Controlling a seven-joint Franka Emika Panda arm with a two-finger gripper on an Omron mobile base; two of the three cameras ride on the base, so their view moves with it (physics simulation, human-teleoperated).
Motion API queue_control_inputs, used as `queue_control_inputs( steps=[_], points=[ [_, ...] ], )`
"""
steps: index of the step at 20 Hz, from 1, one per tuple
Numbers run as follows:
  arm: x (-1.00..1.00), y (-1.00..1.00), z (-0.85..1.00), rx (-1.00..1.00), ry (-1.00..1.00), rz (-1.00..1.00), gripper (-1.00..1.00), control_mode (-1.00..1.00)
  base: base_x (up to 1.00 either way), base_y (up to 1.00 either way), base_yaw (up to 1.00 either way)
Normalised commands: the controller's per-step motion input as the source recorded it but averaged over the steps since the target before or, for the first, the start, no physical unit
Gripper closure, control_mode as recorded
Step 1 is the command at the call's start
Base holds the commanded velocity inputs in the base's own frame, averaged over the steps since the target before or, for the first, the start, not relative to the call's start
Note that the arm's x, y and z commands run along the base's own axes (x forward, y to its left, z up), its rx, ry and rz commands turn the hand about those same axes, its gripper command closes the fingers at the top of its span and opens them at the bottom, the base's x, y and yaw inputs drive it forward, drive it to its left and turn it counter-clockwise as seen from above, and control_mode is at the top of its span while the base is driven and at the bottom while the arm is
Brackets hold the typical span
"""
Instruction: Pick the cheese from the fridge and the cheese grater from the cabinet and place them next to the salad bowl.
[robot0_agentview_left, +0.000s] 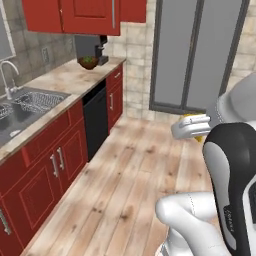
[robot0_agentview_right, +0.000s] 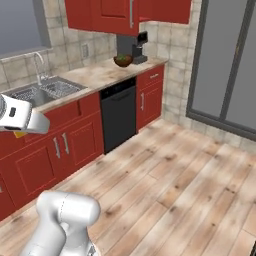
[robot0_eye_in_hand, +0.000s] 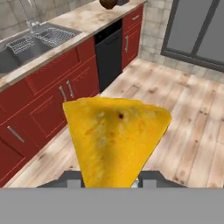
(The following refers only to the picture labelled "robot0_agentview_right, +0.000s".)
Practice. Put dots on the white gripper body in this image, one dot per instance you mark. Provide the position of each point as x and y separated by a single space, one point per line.
39 122

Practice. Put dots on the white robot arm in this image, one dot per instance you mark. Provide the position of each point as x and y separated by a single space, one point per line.
63 213

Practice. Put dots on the brown salad bowl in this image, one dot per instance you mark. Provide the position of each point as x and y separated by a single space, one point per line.
123 61

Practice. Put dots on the yellow wedge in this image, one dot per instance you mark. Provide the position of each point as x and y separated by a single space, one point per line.
19 134

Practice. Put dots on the red panel under sink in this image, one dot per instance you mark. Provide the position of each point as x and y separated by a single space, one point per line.
66 113

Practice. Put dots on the steel sink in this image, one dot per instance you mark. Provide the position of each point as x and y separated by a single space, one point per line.
43 90

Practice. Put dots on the steel tap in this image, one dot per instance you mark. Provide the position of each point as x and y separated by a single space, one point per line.
40 68

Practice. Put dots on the black dishwasher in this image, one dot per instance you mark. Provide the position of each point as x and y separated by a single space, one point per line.
118 115

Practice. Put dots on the grey window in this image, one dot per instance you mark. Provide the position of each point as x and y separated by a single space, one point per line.
18 23

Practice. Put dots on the narrow red cupboard door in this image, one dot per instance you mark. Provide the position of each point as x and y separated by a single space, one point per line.
151 106

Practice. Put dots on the red drawer front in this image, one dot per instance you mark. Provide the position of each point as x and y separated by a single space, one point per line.
150 76

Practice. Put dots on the black coffee machine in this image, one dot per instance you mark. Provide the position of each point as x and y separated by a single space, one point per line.
135 46

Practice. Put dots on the grey framed glass door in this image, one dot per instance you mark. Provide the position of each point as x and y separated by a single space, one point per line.
221 63

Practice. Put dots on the wall socket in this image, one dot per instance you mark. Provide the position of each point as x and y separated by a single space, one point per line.
85 50

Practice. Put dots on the red wall cupboard door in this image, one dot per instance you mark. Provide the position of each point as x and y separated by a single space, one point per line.
100 15

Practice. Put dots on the red wall cupboard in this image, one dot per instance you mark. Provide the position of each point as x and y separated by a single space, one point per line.
166 10

